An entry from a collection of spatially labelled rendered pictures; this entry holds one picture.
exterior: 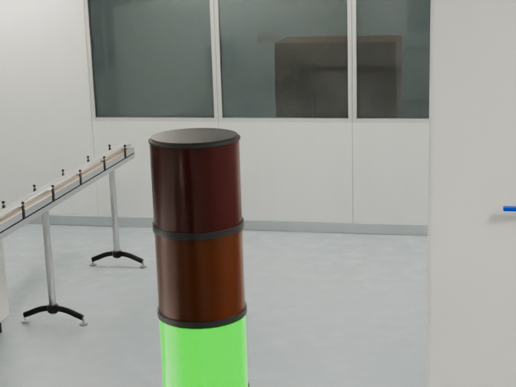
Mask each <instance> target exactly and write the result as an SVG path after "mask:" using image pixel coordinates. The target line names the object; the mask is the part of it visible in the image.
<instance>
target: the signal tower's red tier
mask: <svg viewBox="0 0 516 387"><path fill-rule="evenodd" d="M150 170H151V184H152V197H153V212H154V225H155V227H157V228H158V229H161V230H165V231H169V232H174V233H209V232H215V231H220V230H226V229H229V228H232V227H235V226H237V225H238V224H240V223H241V222H242V200H241V178H240V141H237V142H235V143H232V144H228V145H224V146H219V147H209V148H200V149H172V148H164V147H156V146H153V145H151V144H150Z"/></svg>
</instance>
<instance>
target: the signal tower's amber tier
mask: <svg viewBox="0 0 516 387"><path fill-rule="evenodd" d="M154 238H155V251H156V265H157V291H158V306H159V312H160V313H161V314H162V315H163V316H165V317H167V318H169V319H174V320H177V321H182V322H192V323H200V322H211V321H216V320H221V319H226V318H229V317H231V316H235V315H236V314H238V313H240V312H241V311H243V309H244V307H245V289H244V267H243V230H241V231H240V232H238V233H235V234H233V235H230V236H225V237H221V238H216V239H210V240H173V239H167V238H164V237H161V236H158V235H156V234H154Z"/></svg>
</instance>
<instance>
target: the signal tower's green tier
mask: <svg viewBox="0 0 516 387"><path fill-rule="evenodd" d="M160 345H161V359H162V373H163V387H248V378H247V355H246V316H244V317H243V318H242V319H241V320H239V321H237V322H235V323H232V324H229V325H227V326H221V327H217V328H211V329H182V328H177V327H173V326H169V325H167V324H165V323H163V322H161V321H160Z"/></svg>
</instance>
